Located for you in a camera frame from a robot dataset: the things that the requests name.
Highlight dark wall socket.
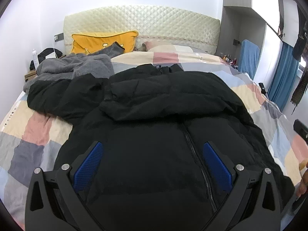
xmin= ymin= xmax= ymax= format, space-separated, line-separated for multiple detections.
xmin=54 ymin=33 xmax=64 ymax=42

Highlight yellow pillow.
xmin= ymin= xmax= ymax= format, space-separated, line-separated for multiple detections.
xmin=71 ymin=31 xmax=138 ymax=54

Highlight pink patterned pillow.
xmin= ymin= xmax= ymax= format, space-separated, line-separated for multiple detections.
xmin=144 ymin=41 xmax=183 ymax=53

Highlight wooden nightstand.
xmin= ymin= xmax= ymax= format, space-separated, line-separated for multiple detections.
xmin=24 ymin=70 xmax=37 ymax=82

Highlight grey fleece garment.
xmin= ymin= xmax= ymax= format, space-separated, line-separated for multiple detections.
xmin=23 ymin=42 xmax=125 ymax=93

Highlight black bag on nightstand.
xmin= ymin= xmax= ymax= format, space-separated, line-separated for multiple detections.
xmin=29 ymin=48 xmax=63 ymax=70

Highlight blue curtain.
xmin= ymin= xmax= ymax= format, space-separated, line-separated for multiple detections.
xmin=268 ymin=42 xmax=299 ymax=111

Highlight patchwork checkered duvet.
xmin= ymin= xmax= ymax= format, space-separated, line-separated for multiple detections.
xmin=1 ymin=47 xmax=307 ymax=229

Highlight cream quilted headboard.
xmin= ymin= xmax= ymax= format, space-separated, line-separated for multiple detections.
xmin=63 ymin=6 xmax=220 ymax=54

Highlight person's right hand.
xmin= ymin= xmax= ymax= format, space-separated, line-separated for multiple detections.
xmin=296 ymin=160 xmax=308 ymax=198

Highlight blue towel covered chair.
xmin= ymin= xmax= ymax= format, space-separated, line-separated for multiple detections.
xmin=238 ymin=39 xmax=259 ymax=80

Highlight clear plastic bottle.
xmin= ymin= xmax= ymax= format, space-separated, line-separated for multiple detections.
xmin=32 ymin=49 xmax=39 ymax=70

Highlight black puffer jacket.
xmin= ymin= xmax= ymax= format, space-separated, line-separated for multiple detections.
xmin=27 ymin=64 xmax=295 ymax=230

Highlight hanging dark patterned garment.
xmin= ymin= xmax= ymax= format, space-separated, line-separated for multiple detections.
xmin=291 ymin=20 xmax=307 ymax=106

